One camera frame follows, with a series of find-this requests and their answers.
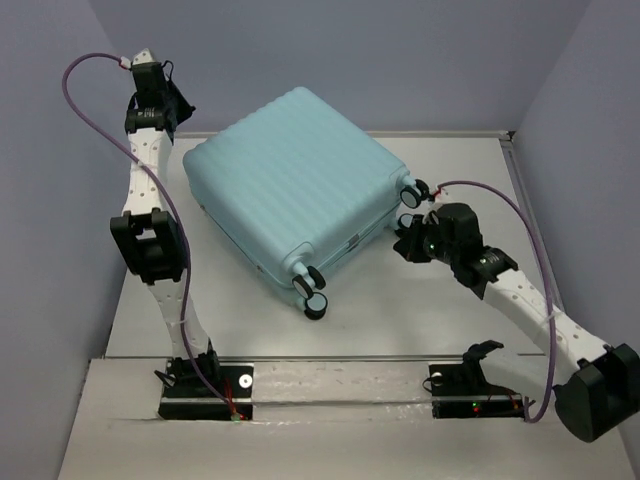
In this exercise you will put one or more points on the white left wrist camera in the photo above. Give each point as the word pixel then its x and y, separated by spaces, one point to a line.
pixel 143 57

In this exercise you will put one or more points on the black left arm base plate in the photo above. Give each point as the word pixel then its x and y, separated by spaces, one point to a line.
pixel 189 399

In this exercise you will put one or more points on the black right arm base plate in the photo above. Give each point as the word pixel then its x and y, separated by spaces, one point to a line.
pixel 454 395

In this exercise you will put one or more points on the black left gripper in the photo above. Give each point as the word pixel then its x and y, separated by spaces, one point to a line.
pixel 187 108

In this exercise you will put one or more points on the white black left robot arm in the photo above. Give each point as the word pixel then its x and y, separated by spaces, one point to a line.
pixel 149 234

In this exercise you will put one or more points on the light blue suitcase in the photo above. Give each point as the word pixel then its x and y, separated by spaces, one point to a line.
pixel 299 189

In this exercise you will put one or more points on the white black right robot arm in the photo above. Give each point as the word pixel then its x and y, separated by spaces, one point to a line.
pixel 595 384

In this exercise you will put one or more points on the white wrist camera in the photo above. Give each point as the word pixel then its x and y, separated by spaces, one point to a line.
pixel 438 201
pixel 143 57

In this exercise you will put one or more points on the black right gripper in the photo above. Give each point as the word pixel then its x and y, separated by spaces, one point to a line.
pixel 408 245

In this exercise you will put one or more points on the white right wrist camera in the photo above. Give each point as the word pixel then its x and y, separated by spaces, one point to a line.
pixel 438 201

